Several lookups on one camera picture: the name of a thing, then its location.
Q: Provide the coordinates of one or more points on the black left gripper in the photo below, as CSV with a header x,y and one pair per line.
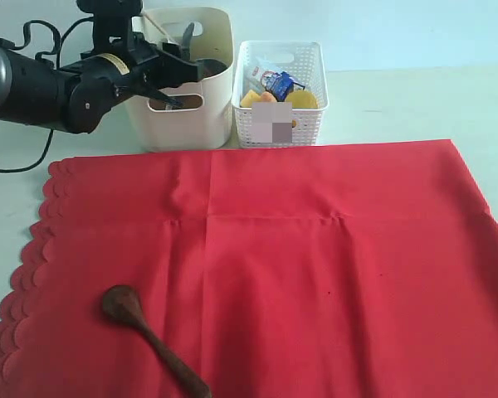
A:
x,y
143,71

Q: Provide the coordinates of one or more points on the steel table knife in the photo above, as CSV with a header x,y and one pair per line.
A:
x,y
186,42

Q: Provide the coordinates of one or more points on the brown wooden plate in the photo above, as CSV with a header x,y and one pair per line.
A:
x,y
211,67

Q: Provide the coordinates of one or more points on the yellow cheese wedge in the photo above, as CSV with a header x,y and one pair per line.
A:
x,y
249,99

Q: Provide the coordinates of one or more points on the orange fried food piece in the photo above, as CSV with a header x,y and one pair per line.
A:
x,y
267,97

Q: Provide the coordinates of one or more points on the yellow lemon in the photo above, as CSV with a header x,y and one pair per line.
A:
x,y
302,99

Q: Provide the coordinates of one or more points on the dark wooden spoon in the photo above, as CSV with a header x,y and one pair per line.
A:
x,y
121,304

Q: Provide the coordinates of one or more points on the red tablecloth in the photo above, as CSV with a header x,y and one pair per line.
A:
x,y
364,270

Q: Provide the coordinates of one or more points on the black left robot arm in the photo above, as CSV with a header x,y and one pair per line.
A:
x,y
76,97

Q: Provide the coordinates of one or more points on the cream plastic bin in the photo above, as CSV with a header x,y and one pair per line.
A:
x,y
209,126

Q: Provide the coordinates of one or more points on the white perforated basket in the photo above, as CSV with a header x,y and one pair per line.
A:
x,y
278,125

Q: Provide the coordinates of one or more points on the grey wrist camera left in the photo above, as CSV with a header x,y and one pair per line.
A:
x,y
112,19

